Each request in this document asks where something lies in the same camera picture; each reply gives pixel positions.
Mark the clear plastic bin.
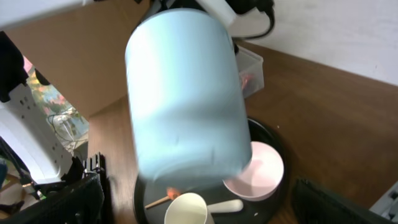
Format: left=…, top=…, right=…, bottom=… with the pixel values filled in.
left=235, top=45, right=264, bottom=98

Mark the grey dishwasher rack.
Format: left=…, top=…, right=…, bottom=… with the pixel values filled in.
left=369, top=182, right=398, bottom=223

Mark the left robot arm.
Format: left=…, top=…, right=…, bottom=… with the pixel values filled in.
left=1, top=1, right=275, bottom=189

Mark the small white cup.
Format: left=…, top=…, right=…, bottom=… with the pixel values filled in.
left=164, top=193, right=215, bottom=224

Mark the light blue cup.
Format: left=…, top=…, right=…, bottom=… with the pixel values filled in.
left=125, top=8, right=252, bottom=189

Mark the wooden chopstick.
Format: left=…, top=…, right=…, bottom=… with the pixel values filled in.
left=144, top=196, right=171, bottom=209

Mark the round black tray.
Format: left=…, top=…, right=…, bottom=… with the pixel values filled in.
left=133, top=118, right=290, bottom=224

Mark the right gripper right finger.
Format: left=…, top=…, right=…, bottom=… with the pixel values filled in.
left=291, top=178, right=396, bottom=224

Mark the orange carrot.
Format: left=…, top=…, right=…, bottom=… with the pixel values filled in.
left=167, top=187, right=181, bottom=200

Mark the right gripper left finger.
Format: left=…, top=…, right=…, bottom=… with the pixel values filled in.
left=1, top=174, right=104, bottom=224

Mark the white plastic fork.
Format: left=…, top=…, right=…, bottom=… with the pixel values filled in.
left=207, top=199, right=244, bottom=213

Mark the pink saucer plate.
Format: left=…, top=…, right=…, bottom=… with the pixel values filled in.
left=223, top=141, right=285, bottom=202

